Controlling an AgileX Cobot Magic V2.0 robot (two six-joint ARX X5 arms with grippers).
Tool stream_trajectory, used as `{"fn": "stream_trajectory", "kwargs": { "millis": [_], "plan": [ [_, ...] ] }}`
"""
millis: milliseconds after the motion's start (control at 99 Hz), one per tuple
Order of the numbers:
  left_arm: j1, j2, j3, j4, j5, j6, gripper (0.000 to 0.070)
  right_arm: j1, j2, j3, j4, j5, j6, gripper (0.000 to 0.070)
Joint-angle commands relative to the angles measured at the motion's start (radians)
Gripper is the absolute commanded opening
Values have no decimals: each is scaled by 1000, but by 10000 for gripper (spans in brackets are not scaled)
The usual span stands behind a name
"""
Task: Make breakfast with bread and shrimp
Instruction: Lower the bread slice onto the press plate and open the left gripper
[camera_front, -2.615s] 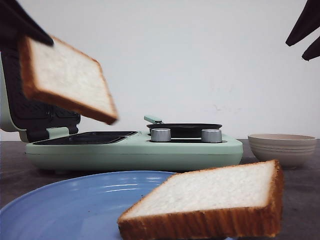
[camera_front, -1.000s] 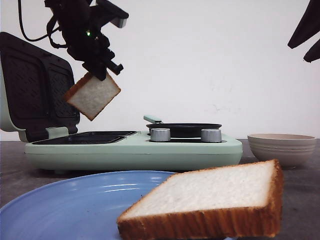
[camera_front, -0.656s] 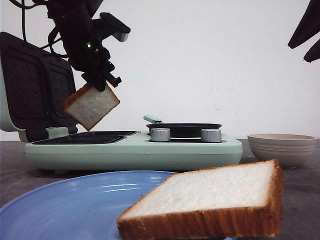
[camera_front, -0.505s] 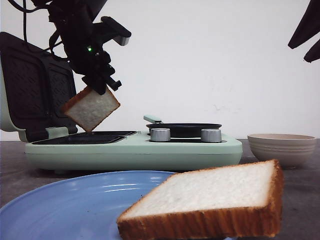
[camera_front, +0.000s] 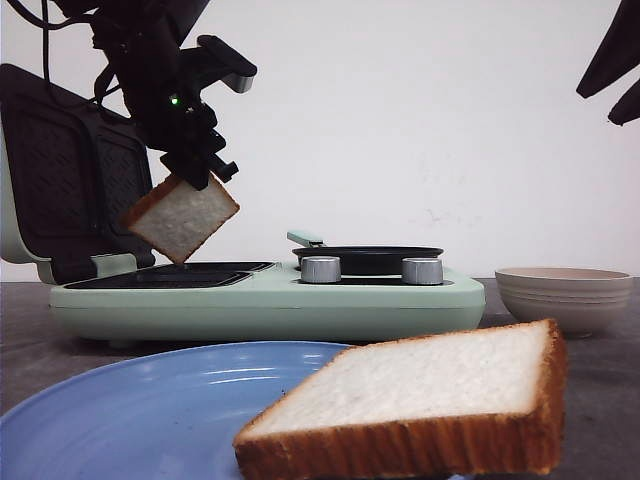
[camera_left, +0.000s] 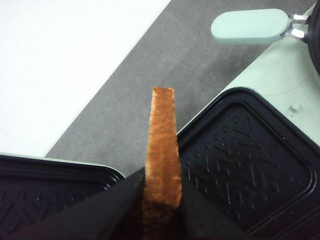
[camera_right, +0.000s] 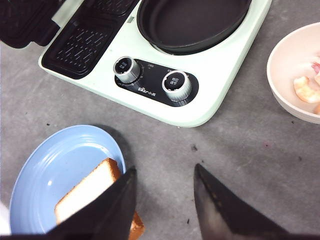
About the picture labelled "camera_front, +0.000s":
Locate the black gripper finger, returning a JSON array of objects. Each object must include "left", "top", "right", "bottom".
[
  {"left": 576, "top": 0, "right": 639, "bottom": 98},
  {"left": 608, "top": 82, "right": 640, "bottom": 126}
]

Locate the white bread slice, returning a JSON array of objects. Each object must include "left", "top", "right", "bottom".
[
  {"left": 233, "top": 319, "right": 567, "bottom": 479},
  {"left": 121, "top": 174, "right": 240, "bottom": 264}
]

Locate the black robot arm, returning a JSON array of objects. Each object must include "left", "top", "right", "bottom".
[{"left": 9, "top": 1, "right": 257, "bottom": 190}]

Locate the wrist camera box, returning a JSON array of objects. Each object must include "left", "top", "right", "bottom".
[{"left": 178, "top": 35, "right": 258, "bottom": 94}]

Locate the blue round plate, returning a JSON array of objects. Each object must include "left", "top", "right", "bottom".
[{"left": 1, "top": 341, "right": 339, "bottom": 479}]

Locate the silver control knob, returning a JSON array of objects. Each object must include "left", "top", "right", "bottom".
[
  {"left": 401, "top": 257, "right": 444, "bottom": 286},
  {"left": 300, "top": 256, "right": 342, "bottom": 284}
]

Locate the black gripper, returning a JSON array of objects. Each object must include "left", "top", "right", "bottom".
[{"left": 92, "top": 19, "right": 238, "bottom": 190}]

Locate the mint green breakfast maker base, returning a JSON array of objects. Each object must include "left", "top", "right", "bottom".
[{"left": 49, "top": 262, "right": 485, "bottom": 343}]

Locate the right silver control knob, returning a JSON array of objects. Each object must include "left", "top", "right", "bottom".
[{"left": 401, "top": 257, "right": 444, "bottom": 286}]

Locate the beige ribbed bowl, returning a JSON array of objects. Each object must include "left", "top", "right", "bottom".
[{"left": 495, "top": 267, "right": 634, "bottom": 336}]

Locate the black frying pan green handle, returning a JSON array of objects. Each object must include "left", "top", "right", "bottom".
[{"left": 286, "top": 230, "right": 444, "bottom": 276}]

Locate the left silver control knob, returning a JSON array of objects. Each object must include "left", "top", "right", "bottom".
[{"left": 300, "top": 256, "right": 342, "bottom": 284}]

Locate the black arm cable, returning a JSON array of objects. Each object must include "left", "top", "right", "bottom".
[{"left": 7, "top": 0, "right": 126, "bottom": 106}]

